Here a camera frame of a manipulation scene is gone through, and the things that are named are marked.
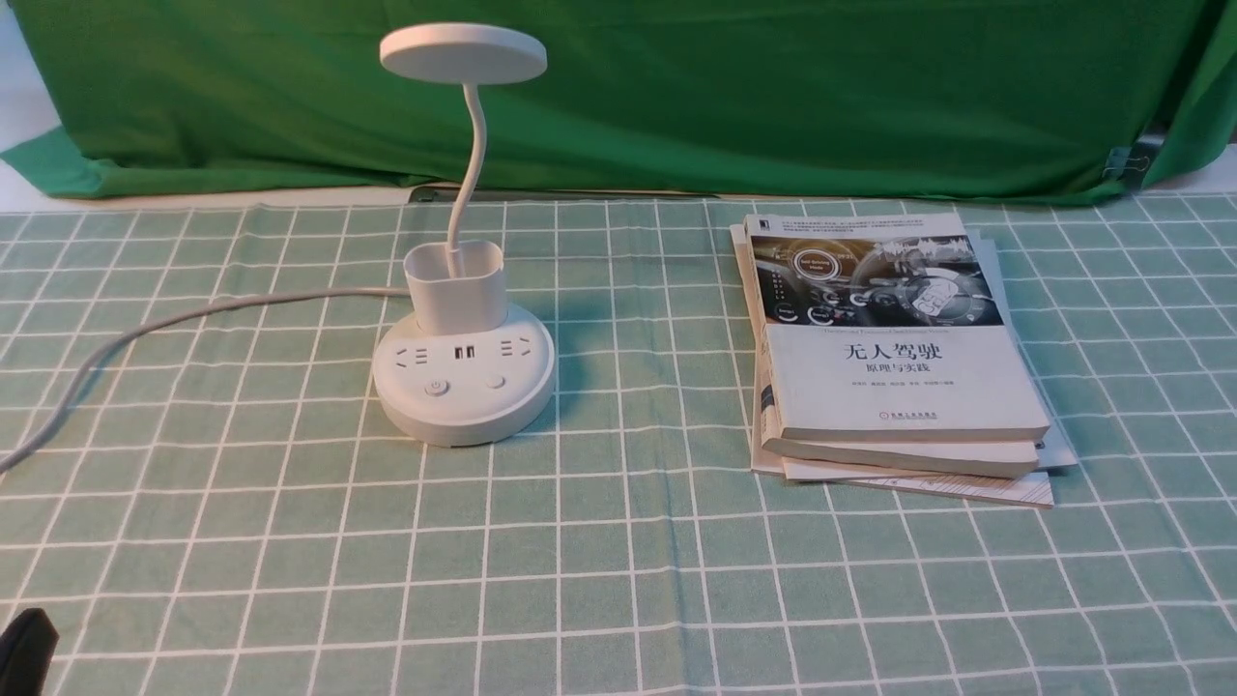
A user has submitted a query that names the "white desk lamp with sockets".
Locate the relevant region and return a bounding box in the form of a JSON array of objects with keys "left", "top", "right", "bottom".
[{"left": 371, "top": 22, "right": 557, "bottom": 448}]

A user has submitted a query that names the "green backdrop cloth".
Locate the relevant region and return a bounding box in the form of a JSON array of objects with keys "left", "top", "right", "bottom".
[{"left": 2, "top": 1, "right": 1235, "bottom": 204}]

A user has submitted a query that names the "green checked tablecloth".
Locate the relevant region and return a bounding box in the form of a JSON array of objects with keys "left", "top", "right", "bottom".
[{"left": 1, "top": 193, "right": 1236, "bottom": 695}]

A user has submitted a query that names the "top book with car cover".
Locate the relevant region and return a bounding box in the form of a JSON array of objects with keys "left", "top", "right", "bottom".
[{"left": 743, "top": 213, "right": 1051, "bottom": 444}]

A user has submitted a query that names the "bottom thin book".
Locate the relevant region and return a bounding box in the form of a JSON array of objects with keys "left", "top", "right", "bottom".
[{"left": 751, "top": 362, "right": 1079, "bottom": 509}]

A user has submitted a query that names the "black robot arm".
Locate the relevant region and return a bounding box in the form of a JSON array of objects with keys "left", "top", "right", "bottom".
[{"left": 0, "top": 607, "right": 59, "bottom": 696}]

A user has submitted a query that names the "metal binder clip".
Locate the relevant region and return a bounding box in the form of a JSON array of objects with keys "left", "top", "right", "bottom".
[{"left": 1102, "top": 134, "right": 1164, "bottom": 192}]

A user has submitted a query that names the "white lamp power cable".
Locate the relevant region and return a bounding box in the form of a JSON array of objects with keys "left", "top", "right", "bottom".
[{"left": 0, "top": 286, "right": 412, "bottom": 475}]

